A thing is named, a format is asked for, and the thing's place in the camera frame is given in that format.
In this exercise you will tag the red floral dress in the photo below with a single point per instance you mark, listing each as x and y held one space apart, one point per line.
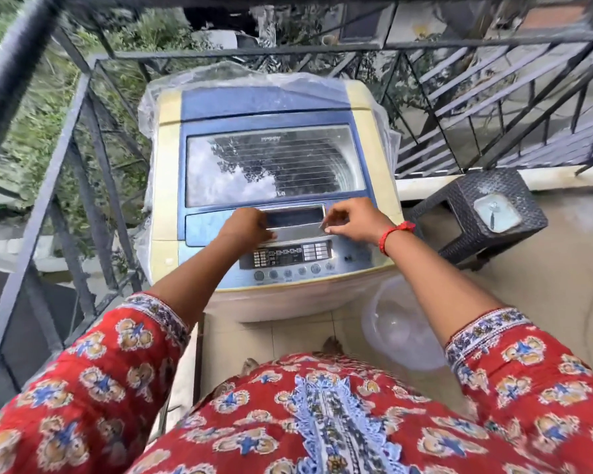
326 414

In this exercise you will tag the clear plastic cover sheet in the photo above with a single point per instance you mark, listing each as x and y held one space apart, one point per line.
148 108

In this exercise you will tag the blue washing machine lid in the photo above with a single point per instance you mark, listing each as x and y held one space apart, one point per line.
276 165

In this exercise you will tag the person's right fingers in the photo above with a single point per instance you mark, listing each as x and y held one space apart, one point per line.
332 221

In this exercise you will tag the person's left hand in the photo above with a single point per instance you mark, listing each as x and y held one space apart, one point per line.
244 229

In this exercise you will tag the clear plastic basin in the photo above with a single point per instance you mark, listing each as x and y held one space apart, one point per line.
400 325

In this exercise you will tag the person's left foot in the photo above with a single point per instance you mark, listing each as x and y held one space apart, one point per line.
249 365

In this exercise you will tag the person's left fingers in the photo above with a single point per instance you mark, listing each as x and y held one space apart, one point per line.
269 231

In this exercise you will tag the dark wicker stool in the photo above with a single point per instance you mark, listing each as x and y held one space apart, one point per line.
474 246

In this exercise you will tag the blue and cream washing machine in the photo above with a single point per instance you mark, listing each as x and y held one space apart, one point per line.
276 103

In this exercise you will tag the green leafy trees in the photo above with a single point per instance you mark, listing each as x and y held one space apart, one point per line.
34 108

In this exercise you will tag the person's right foot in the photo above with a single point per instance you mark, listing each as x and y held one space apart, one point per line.
332 345

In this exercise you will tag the person's right forearm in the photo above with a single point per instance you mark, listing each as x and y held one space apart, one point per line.
435 286

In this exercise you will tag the outdoor air conditioner unit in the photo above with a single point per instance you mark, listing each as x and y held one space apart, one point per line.
365 24

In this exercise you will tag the black metal railing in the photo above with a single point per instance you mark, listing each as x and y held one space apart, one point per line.
86 113

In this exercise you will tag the person's foot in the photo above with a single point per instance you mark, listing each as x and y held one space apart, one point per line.
249 365
332 345

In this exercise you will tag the person's right hand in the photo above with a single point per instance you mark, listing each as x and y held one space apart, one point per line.
358 221

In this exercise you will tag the person's left forearm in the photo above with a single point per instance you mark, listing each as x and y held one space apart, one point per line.
197 278

